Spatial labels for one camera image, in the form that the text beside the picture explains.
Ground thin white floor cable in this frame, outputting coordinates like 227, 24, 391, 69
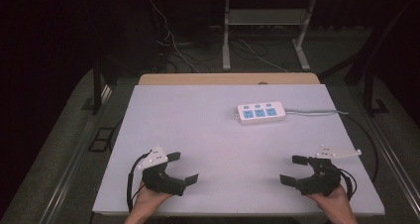
237, 38, 289, 74

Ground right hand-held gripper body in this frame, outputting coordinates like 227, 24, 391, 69
294, 144, 363, 197

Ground long white floor cable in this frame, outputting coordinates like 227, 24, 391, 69
148, 0, 200, 74

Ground aluminium floor rail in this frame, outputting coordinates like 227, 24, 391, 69
39, 84, 114, 224
365, 114, 420, 218

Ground black rectangular floor frame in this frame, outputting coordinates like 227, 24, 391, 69
87, 126, 116, 154

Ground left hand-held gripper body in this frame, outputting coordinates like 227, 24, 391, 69
137, 144, 187, 197

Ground black stand with foot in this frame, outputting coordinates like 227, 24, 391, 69
361, 0, 391, 118

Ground person's right hand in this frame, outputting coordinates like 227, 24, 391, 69
306, 184, 357, 219

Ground grey power strip cable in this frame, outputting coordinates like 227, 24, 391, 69
284, 108, 350, 117

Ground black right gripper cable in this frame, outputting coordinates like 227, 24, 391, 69
339, 168, 359, 202

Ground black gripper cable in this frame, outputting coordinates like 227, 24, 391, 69
339, 168, 359, 202
126, 152, 152, 214

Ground black upright stand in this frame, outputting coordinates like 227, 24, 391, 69
81, 49, 115, 117

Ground grey metal desk frame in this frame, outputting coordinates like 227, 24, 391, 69
210, 0, 367, 72

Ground white power strip blue sockets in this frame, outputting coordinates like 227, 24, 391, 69
236, 100, 288, 126

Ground person's left hand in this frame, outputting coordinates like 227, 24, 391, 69
131, 181, 173, 218

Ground long black floor cable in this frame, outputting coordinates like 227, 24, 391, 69
343, 113, 379, 184

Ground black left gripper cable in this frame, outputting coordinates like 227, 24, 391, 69
126, 152, 152, 214

